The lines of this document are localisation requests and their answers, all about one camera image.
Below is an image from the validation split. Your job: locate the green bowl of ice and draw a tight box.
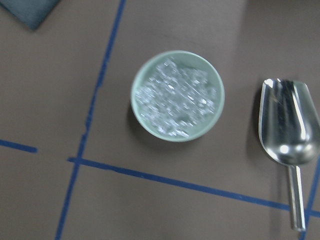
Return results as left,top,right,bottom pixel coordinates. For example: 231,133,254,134
130,50,225,143

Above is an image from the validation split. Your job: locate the metal ice scoop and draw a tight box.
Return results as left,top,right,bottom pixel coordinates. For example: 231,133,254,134
258,78,320,232

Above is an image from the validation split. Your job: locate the grey folded cloth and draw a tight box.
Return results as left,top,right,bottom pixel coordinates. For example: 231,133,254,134
0,0,60,30

